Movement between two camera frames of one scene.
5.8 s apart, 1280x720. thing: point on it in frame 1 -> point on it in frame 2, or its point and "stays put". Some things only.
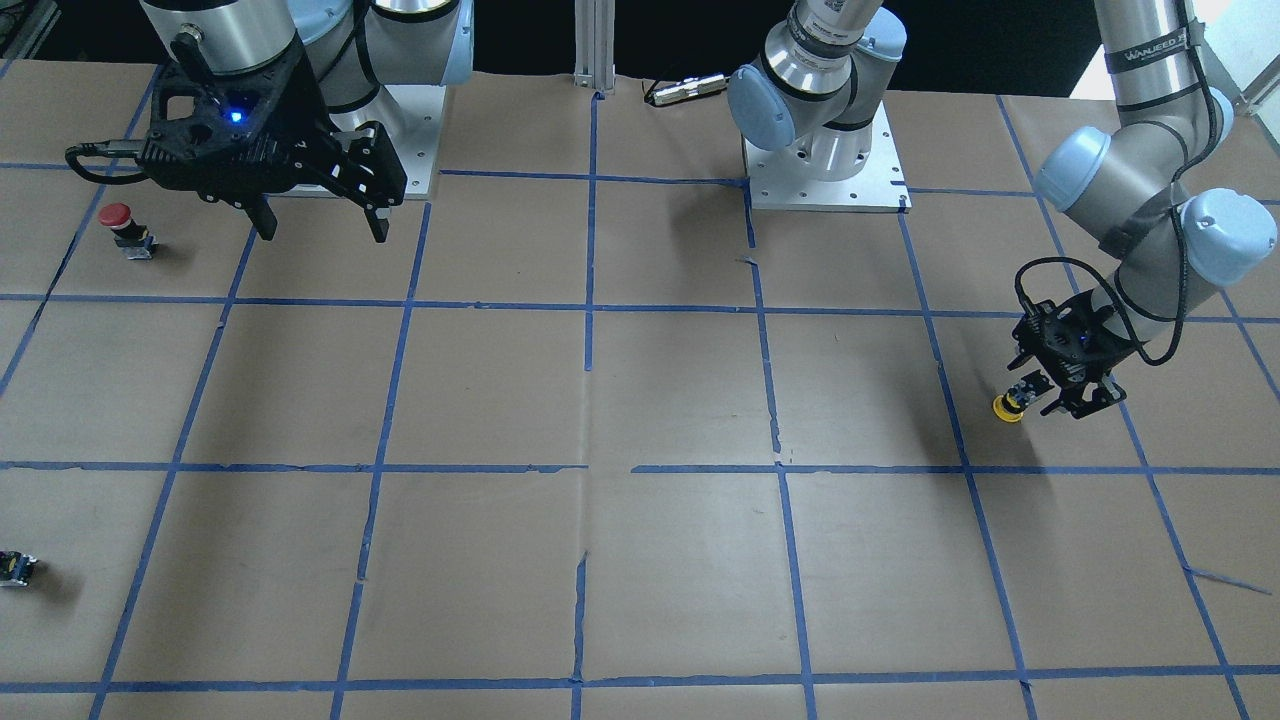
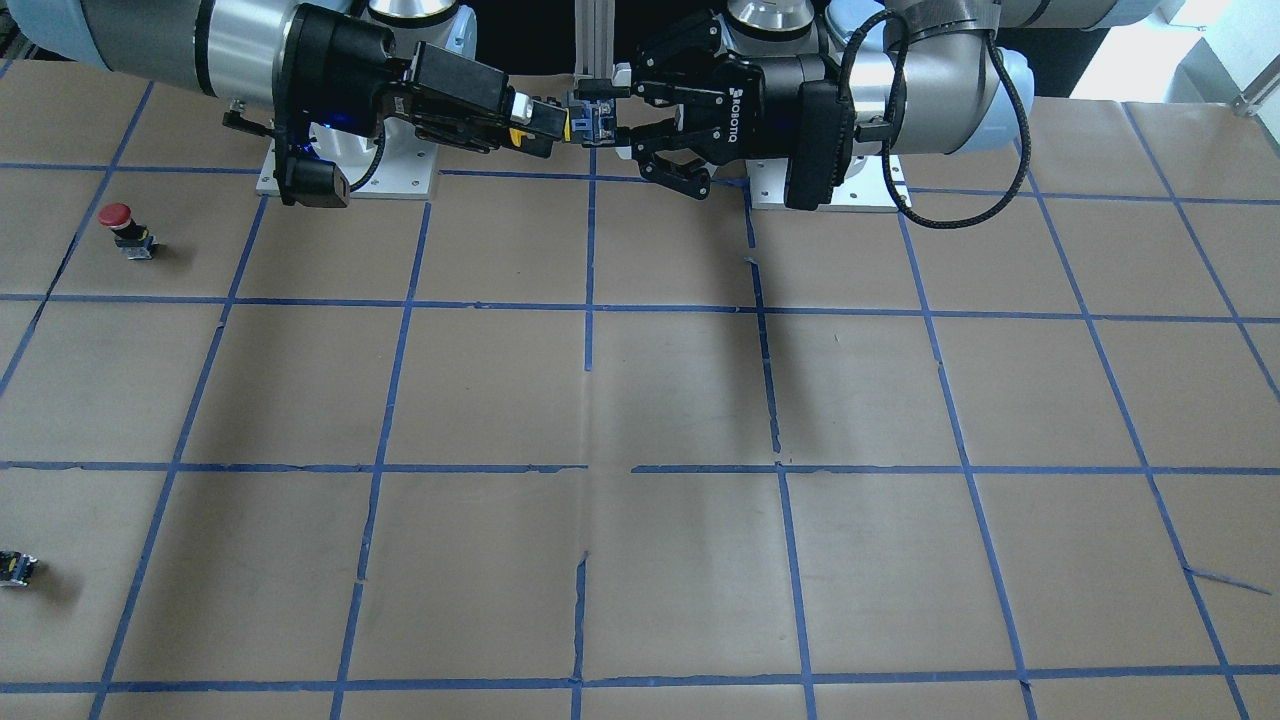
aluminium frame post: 595,67 stays put
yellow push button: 1010,407 -> 591,122
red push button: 131,236 stays put
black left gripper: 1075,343 -> 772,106
